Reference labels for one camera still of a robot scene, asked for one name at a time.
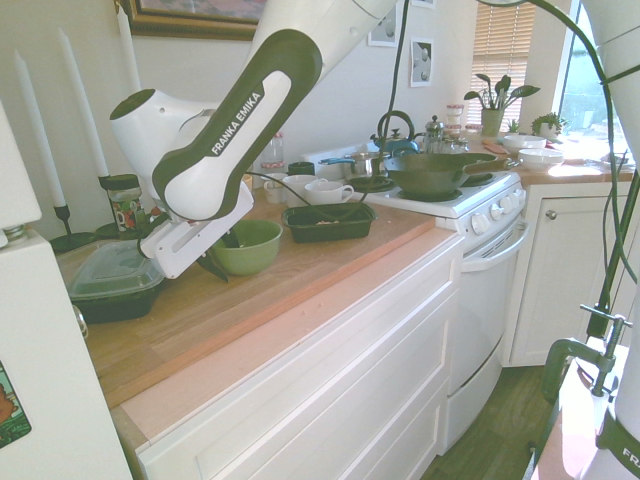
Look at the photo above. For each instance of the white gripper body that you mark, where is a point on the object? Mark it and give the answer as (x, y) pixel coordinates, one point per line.
(185, 245)

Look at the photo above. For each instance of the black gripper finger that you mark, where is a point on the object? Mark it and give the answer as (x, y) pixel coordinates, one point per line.
(215, 270)
(231, 239)

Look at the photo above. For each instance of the green ceramic bowl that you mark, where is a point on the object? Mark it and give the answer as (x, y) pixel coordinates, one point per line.
(250, 257)

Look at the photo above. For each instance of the brown cereal pieces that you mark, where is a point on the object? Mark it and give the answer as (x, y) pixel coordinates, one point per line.
(327, 221)

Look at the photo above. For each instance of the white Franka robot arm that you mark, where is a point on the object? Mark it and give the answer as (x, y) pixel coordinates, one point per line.
(235, 130)

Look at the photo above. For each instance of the white ceramic cup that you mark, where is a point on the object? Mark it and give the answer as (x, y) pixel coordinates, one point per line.
(274, 192)
(325, 192)
(297, 187)

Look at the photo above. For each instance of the glass jar black lid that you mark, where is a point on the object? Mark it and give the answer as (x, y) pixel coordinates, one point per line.
(122, 205)

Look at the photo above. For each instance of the jar red checked lid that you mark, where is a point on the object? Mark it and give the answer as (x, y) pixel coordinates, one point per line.
(274, 166)
(455, 128)
(455, 112)

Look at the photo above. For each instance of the black container clear lid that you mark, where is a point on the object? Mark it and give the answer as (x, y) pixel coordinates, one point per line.
(115, 295)

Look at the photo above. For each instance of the black mug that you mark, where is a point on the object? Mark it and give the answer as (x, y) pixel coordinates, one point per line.
(301, 169)

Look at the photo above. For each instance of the open black plastic tray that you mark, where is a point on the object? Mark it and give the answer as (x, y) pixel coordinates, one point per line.
(330, 232)

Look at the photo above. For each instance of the clear glass tumbler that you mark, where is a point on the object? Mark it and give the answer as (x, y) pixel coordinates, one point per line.
(277, 147)

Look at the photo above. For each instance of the loose clear plastic lid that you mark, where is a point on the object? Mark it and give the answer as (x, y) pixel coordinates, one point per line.
(70, 262)

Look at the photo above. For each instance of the white counter cabinet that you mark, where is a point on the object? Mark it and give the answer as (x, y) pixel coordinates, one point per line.
(300, 400)

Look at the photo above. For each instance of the medium white taper candle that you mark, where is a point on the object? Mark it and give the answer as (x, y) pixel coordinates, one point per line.
(82, 100)

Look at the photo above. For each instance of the short white taper candle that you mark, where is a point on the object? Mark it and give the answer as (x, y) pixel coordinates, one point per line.
(40, 135)

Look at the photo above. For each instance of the teal kettle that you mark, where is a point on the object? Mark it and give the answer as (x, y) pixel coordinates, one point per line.
(400, 145)

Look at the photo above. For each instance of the tall white taper candle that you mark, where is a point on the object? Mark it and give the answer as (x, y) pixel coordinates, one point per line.
(129, 55)

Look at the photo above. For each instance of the glass french press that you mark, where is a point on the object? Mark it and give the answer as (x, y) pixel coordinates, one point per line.
(434, 135)

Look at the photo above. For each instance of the small glass shaker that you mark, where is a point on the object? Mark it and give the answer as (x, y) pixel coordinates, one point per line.
(461, 145)
(446, 145)

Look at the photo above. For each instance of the colourful picture fridge magnet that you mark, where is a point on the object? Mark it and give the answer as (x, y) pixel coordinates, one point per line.
(12, 405)

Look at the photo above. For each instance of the white kitchen stove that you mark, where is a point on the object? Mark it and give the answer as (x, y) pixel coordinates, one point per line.
(480, 300)

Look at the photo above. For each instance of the pink kitchen cloth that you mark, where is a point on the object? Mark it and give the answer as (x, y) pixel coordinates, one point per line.
(494, 146)

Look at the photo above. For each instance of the leafy plant in pot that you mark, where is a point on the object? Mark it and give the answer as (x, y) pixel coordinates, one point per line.
(492, 122)

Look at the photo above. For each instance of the white serving bowl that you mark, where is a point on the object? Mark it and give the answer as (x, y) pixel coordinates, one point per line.
(524, 142)
(540, 159)

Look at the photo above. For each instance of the wooden window blinds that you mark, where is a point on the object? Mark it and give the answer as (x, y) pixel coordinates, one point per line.
(502, 45)

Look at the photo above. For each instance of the white cabinet with knob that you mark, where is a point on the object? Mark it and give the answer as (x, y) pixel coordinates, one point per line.
(560, 300)

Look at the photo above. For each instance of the small succulent plant pot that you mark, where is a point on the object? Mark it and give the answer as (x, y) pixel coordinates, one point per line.
(547, 127)

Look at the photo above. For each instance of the metal C-clamp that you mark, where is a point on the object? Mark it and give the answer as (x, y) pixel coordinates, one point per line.
(555, 370)

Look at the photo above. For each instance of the black stand pole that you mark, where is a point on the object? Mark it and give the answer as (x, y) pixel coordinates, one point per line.
(607, 290)

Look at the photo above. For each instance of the plate with food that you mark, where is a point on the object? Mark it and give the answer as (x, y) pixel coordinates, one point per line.
(617, 160)

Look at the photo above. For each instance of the robot mounting table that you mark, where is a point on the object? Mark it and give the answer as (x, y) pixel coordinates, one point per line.
(575, 440)

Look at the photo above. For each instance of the framed wall painting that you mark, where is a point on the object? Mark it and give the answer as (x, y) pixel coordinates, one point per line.
(200, 22)

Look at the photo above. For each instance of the grey wall art print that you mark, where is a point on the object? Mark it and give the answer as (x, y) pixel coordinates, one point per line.
(384, 27)
(421, 62)

